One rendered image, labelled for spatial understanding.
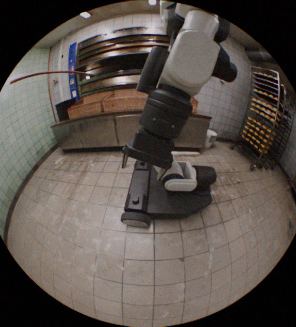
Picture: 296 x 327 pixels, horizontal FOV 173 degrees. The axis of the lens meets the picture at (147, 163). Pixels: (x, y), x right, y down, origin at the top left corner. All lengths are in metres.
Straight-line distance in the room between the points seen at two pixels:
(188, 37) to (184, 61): 0.05
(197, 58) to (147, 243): 0.82
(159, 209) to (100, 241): 0.50
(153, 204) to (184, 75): 0.63
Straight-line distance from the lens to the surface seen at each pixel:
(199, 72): 0.16
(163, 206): 0.65
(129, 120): 1.18
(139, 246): 0.75
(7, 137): 2.15
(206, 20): 0.28
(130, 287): 0.82
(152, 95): 0.17
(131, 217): 0.59
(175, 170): 0.55
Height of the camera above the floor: 0.75
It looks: 41 degrees down
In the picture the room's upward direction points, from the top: straight up
